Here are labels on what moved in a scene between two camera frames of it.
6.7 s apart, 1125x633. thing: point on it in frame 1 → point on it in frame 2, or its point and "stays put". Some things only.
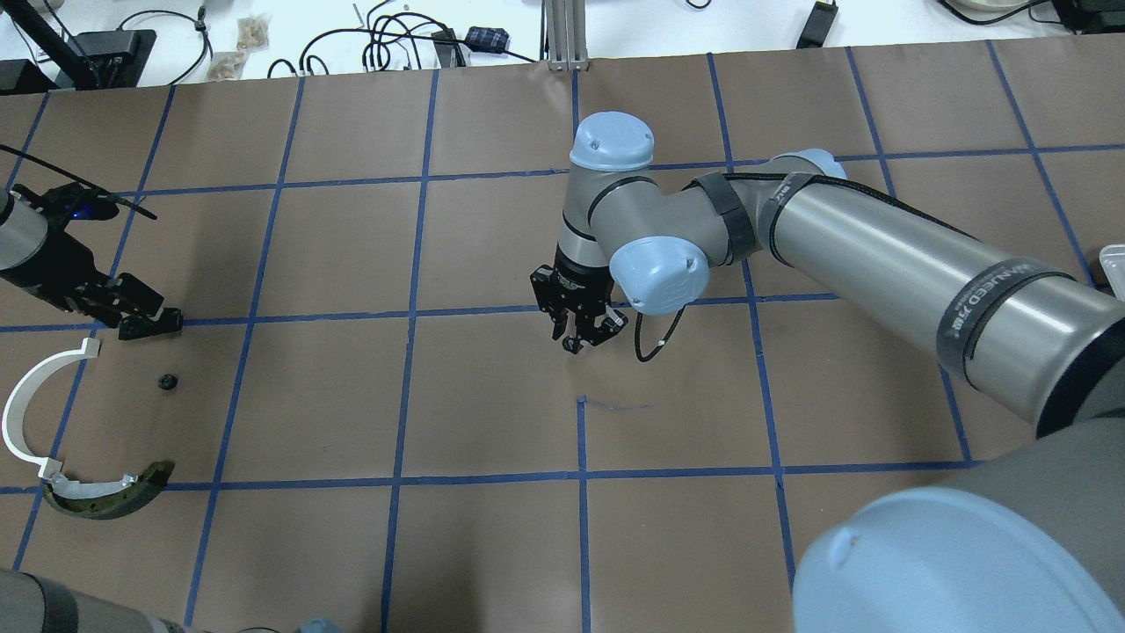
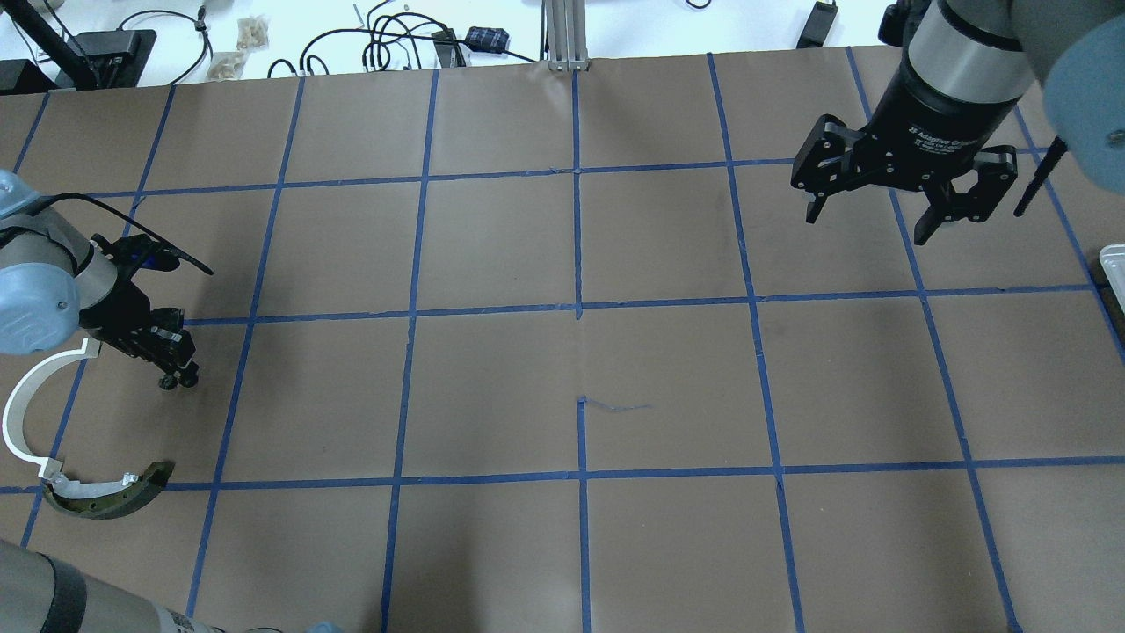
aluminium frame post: (567, 36) stays put
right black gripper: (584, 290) → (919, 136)
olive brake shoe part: (107, 499) stays put
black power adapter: (817, 25) stays put
